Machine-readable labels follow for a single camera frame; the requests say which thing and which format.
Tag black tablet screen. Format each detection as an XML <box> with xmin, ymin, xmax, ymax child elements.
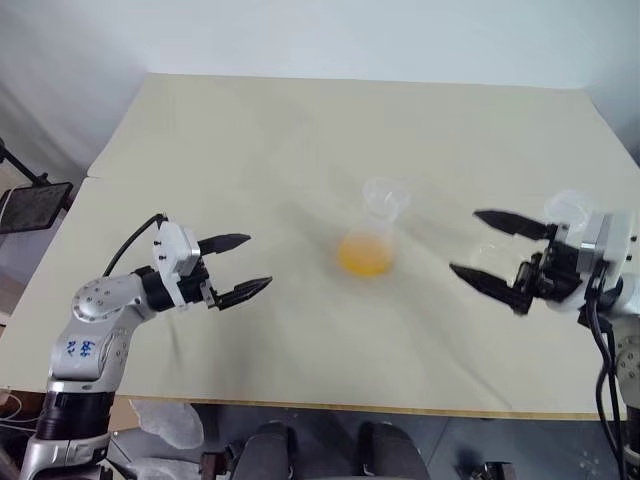
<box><xmin>0</xmin><ymin>182</ymin><xmax>74</xmax><ymax>235</ymax></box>

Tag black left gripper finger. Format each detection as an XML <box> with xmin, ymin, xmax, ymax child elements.
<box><xmin>198</xmin><ymin>232</ymin><xmax>251</xmax><ymax>258</ymax></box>
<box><xmin>214</xmin><ymin>275</ymin><xmax>274</xmax><ymax>311</ymax></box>

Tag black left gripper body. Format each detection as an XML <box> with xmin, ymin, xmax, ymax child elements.
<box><xmin>175</xmin><ymin>254</ymin><xmax>222</xmax><ymax>311</ymax></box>

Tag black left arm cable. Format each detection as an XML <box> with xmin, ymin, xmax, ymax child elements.
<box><xmin>102</xmin><ymin>213</ymin><xmax>169</xmax><ymax>276</ymax></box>

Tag grey metal bracket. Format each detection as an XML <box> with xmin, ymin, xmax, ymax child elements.
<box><xmin>467</xmin><ymin>462</ymin><xmax>516</xmax><ymax>480</ymax></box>

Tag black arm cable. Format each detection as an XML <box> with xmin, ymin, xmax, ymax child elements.
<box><xmin>102</xmin><ymin>213</ymin><xmax>169</xmax><ymax>276</ymax></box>
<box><xmin>587</xmin><ymin>264</ymin><xmax>632</xmax><ymax>480</ymax></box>

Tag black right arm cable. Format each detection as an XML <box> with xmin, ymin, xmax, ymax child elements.
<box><xmin>587</xmin><ymin>264</ymin><xmax>632</xmax><ymax>480</ymax></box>

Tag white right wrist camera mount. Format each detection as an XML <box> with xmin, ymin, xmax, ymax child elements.
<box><xmin>574</xmin><ymin>212</ymin><xmax>634</xmax><ymax>277</ymax></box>

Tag dark rounded shape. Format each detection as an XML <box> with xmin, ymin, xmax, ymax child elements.
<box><xmin>357</xmin><ymin>421</ymin><xmax>431</xmax><ymax>480</ymax></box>
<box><xmin>242</xmin><ymin>421</ymin><xmax>301</xmax><ymax>480</ymax></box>

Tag beige tablecloth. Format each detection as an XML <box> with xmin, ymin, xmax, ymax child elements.
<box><xmin>9</xmin><ymin>72</ymin><xmax>640</xmax><ymax>421</ymax></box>

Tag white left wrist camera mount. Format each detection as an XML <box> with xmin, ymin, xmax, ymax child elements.
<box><xmin>152</xmin><ymin>217</ymin><xmax>204</xmax><ymax>307</ymax></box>

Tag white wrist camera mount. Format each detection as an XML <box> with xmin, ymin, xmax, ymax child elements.
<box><xmin>574</xmin><ymin>212</ymin><xmax>634</xmax><ymax>277</ymax></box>
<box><xmin>152</xmin><ymin>217</ymin><xmax>204</xmax><ymax>307</ymax></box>

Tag white plastic bag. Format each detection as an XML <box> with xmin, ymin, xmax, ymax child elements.
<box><xmin>130</xmin><ymin>398</ymin><xmax>205</xmax><ymax>450</ymax></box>

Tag brown cardboard box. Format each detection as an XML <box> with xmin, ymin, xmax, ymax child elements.
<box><xmin>107</xmin><ymin>397</ymin><xmax>146</xmax><ymax>434</ymax></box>

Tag clear plastic cylinder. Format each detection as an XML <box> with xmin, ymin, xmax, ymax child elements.
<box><xmin>335</xmin><ymin>175</ymin><xmax>412</xmax><ymax>279</ymax></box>

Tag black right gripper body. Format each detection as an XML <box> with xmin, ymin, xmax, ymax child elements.
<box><xmin>516</xmin><ymin>224</ymin><xmax>597</xmax><ymax>302</ymax></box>

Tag thin white cable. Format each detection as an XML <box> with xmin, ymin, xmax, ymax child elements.
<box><xmin>0</xmin><ymin>387</ymin><xmax>26</xmax><ymax>431</ymax></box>

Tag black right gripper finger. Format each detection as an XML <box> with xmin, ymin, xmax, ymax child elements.
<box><xmin>449</xmin><ymin>263</ymin><xmax>539</xmax><ymax>316</ymax></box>
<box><xmin>473</xmin><ymin>209</ymin><xmax>559</xmax><ymax>241</ymax></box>

